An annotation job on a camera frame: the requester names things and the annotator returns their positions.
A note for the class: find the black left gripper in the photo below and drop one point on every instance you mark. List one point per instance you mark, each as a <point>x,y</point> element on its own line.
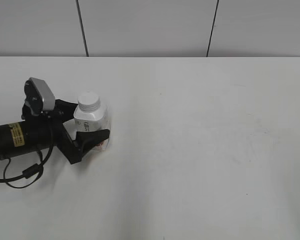
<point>47,130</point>

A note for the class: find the white square drink bottle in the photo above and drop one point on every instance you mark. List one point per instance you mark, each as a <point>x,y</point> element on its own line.
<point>90,121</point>

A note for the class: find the white round bottle cap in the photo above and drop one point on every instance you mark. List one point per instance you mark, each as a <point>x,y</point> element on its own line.
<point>89,101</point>

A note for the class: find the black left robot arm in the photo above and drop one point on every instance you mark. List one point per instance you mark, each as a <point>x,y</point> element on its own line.
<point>12,141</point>

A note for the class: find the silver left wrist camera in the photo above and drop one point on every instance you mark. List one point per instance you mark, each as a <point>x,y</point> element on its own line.
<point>39,96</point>

